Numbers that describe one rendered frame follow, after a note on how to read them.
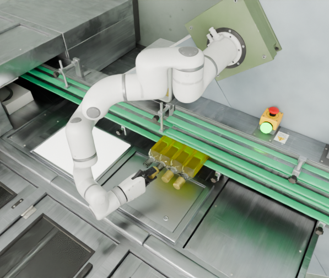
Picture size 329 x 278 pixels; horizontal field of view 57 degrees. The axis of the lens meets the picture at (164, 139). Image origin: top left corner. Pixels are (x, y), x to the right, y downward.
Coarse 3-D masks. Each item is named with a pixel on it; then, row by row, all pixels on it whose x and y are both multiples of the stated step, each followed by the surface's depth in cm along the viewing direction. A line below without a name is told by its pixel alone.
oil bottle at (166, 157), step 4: (172, 144) 139; (176, 144) 139; (180, 144) 139; (184, 144) 139; (168, 148) 137; (172, 148) 137; (176, 148) 137; (180, 148) 137; (164, 152) 135; (168, 152) 135; (172, 152) 135; (176, 152) 136; (160, 156) 134; (164, 156) 134; (168, 156) 134; (172, 156) 134; (160, 160) 134; (164, 160) 133; (168, 160) 132; (168, 164) 133
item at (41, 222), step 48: (48, 96) 195; (0, 144) 162; (144, 144) 165; (0, 192) 145; (48, 192) 142; (240, 192) 142; (0, 240) 127; (48, 240) 127; (96, 240) 126; (144, 240) 123; (192, 240) 125; (240, 240) 125; (288, 240) 125
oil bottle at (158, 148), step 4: (164, 136) 143; (160, 140) 141; (164, 140) 141; (168, 140) 141; (172, 140) 141; (156, 144) 139; (160, 144) 139; (164, 144) 139; (168, 144) 139; (152, 148) 137; (156, 148) 137; (160, 148) 137; (164, 148) 137; (152, 152) 136; (156, 152) 135; (160, 152) 136; (152, 156) 135; (156, 156) 135; (156, 160) 136
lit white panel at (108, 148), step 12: (60, 132) 167; (96, 132) 167; (48, 144) 161; (60, 144) 161; (96, 144) 160; (108, 144) 160; (120, 144) 160; (48, 156) 154; (60, 156) 154; (108, 156) 154; (72, 168) 149; (96, 168) 148
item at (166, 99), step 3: (168, 69) 143; (171, 69) 133; (168, 72) 144; (171, 72) 134; (168, 75) 145; (171, 75) 135; (168, 78) 146; (171, 78) 136; (168, 81) 148; (171, 81) 137; (168, 84) 149; (168, 87) 150; (165, 96) 148; (159, 99) 148; (162, 99) 147; (165, 99) 147; (168, 99) 145
